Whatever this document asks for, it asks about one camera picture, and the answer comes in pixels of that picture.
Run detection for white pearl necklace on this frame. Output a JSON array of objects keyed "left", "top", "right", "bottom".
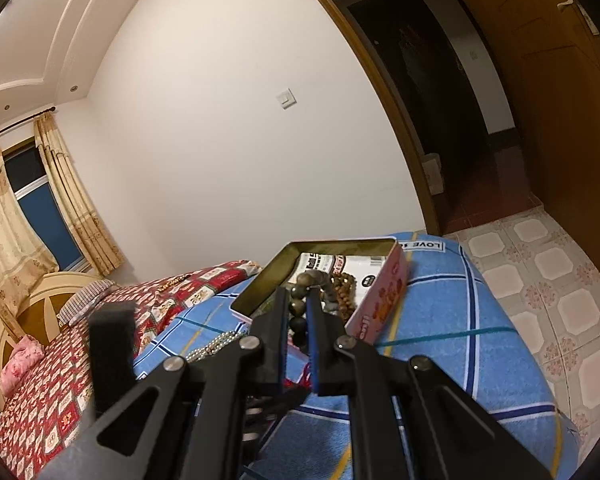
[{"left": 185, "top": 329, "right": 251, "bottom": 364}]

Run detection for brown wooden bead string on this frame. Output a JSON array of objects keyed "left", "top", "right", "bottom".
[{"left": 324, "top": 268, "right": 359, "bottom": 321}]

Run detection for dark grey bead bracelet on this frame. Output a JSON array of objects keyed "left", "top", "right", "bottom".
[{"left": 287, "top": 268, "right": 339, "bottom": 348}]

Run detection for striped pillow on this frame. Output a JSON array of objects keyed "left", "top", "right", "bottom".
[{"left": 57, "top": 280, "right": 117, "bottom": 326}]

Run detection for right beige curtain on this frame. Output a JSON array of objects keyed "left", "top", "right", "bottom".
[{"left": 33, "top": 112, "right": 124, "bottom": 276}]

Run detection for beige curtain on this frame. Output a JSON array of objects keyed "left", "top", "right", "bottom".
[
  {"left": 0, "top": 148, "right": 58, "bottom": 339},
  {"left": 33, "top": 112, "right": 124, "bottom": 276}
]

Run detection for cream wooden headboard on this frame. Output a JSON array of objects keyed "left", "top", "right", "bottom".
[{"left": 0, "top": 272, "right": 99, "bottom": 411}]

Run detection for pink pillow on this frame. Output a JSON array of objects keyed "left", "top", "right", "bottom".
[{"left": 0, "top": 335, "right": 45, "bottom": 398}]

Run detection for beads lying on bed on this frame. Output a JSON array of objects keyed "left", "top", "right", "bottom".
[{"left": 158, "top": 274, "right": 189, "bottom": 292}]

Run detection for red patterned bed cover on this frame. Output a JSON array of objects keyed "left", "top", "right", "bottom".
[{"left": 0, "top": 260, "right": 261, "bottom": 479}]

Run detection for left beige curtain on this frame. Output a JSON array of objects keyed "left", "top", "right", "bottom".
[{"left": 0, "top": 148, "right": 58, "bottom": 339}]

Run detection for blue plaid table cloth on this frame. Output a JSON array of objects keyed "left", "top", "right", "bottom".
[{"left": 132, "top": 231, "right": 581, "bottom": 480}]

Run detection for pink metal tin box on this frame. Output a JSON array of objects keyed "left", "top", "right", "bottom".
[{"left": 230, "top": 236, "right": 408, "bottom": 344}]

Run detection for white printed paper in tin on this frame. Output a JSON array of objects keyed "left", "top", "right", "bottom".
[{"left": 287, "top": 252, "right": 387, "bottom": 304}]

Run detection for window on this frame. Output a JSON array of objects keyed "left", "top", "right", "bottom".
[{"left": 5, "top": 139, "right": 87, "bottom": 272}]

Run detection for black curtain rod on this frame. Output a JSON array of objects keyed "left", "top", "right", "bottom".
[{"left": 0, "top": 105, "right": 57, "bottom": 136}]

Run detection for brown wooden door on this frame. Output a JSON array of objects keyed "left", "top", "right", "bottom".
[{"left": 462, "top": 0, "right": 600, "bottom": 271}]

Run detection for brown door frame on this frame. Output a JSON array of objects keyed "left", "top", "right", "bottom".
[{"left": 317, "top": 0, "right": 443, "bottom": 235}]

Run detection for white wall switch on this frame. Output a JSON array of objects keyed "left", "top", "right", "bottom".
[{"left": 276, "top": 88, "right": 297, "bottom": 110}]

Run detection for silver door handle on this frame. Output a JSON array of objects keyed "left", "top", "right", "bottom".
[{"left": 556, "top": 0, "right": 600, "bottom": 36}]

